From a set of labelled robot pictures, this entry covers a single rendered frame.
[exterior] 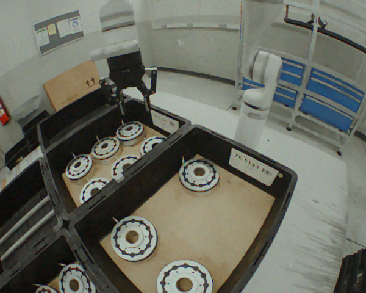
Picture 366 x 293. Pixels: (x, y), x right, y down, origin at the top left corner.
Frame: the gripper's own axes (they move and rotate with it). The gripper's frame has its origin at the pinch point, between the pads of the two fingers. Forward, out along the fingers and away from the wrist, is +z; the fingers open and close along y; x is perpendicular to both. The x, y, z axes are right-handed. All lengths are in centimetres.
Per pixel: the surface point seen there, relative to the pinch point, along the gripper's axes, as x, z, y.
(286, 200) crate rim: 25.6, 8.8, -29.6
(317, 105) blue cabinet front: -83, 51, -174
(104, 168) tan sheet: 3.7, 17.5, 14.2
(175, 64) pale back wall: -340, 78, -23
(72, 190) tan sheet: 11.7, 17.6, 24.1
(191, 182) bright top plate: 13.8, 14.2, -11.8
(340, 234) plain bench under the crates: 39, 30, -64
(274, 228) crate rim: 30.6, 7.5, -24.1
